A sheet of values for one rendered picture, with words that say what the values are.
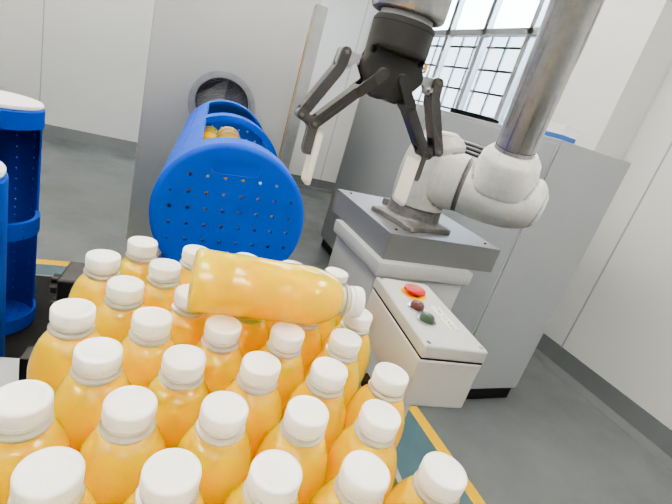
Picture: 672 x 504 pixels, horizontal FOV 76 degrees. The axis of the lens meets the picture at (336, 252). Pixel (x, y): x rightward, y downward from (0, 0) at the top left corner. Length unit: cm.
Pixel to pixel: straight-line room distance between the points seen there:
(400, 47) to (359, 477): 43
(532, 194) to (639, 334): 221
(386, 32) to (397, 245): 70
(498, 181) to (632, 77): 225
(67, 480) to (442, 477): 27
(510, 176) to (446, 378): 65
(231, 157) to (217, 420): 53
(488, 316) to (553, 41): 154
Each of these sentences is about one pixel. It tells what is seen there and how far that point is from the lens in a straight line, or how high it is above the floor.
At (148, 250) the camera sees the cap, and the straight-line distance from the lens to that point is 64.
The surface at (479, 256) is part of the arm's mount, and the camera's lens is 133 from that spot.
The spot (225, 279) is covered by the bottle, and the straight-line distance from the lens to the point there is 47.
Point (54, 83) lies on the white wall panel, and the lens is 594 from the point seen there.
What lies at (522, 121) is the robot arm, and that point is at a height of 142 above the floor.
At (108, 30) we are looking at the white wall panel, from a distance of 583.
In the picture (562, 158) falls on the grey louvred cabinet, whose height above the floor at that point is 137.
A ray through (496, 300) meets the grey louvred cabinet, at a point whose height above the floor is 64.
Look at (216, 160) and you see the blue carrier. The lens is 81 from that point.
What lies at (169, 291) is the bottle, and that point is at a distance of 60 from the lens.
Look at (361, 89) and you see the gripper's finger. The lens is 55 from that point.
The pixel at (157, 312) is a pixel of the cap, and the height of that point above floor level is 110.
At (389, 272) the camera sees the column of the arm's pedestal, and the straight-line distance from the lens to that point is 114.
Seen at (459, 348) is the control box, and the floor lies 110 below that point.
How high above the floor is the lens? 136
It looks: 19 degrees down
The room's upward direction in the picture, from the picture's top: 17 degrees clockwise
